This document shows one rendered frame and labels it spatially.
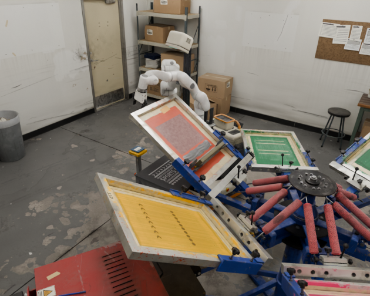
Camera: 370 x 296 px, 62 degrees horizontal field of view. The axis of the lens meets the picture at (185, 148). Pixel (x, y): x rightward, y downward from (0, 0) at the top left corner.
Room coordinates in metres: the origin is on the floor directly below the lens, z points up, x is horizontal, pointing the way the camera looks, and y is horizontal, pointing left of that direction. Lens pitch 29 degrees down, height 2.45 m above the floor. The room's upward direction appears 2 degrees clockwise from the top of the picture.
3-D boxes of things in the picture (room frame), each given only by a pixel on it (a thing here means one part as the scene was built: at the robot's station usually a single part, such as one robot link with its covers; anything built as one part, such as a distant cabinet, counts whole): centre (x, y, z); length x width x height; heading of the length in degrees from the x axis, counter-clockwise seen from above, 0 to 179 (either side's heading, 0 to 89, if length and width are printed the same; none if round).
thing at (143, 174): (2.27, 0.10, 0.95); 0.48 x 0.44 x 0.01; 57
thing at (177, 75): (2.62, 0.04, 1.67); 0.21 x 0.15 x 0.16; 127
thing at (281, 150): (2.57, -0.88, 1.05); 1.08 x 0.61 x 0.23; 177
